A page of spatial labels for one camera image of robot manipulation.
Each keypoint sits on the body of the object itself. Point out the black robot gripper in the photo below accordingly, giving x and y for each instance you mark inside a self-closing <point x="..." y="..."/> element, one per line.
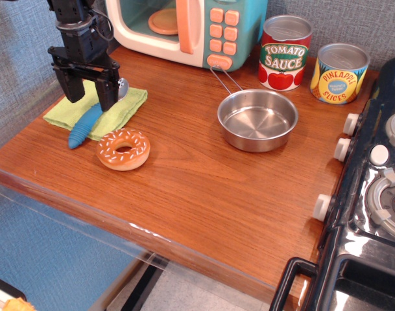
<point x="84" y="55"/>

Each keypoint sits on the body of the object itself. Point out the blue handled metal spoon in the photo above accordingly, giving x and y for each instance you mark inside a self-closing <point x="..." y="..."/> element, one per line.
<point x="85" y="124"/>

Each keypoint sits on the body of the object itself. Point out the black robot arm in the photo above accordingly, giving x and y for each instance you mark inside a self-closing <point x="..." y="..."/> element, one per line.
<point x="76" y="11"/>

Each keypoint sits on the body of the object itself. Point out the green folded cloth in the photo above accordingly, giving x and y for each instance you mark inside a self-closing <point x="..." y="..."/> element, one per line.
<point x="65" y="114"/>

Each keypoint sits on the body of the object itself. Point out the toy frosted sprinkle donut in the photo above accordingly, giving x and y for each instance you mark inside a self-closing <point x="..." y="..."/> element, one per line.
<point x="123" y="149"/>

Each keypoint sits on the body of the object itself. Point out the teal toy microwave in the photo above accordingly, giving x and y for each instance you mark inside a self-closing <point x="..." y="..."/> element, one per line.
<point x="197" y="33"/>

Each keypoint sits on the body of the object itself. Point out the small steel pan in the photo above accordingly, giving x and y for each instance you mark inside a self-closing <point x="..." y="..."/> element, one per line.
<point x="255" y="120"/>

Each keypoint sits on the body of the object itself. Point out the tomato sauce toy can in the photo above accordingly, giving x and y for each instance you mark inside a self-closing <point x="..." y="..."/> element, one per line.
<point x="283" y="54"/>

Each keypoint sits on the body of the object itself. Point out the orange plush toy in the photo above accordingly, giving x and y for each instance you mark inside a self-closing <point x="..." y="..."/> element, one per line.
<point x="18" y="304"/>

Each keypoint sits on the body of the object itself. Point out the pineapple slices toy can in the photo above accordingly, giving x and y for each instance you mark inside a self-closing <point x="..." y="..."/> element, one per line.
<point x="339" y="72"/>

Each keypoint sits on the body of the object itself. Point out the black toy stove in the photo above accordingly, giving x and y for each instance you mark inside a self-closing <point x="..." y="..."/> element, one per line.
<point x="355" y="269"/>

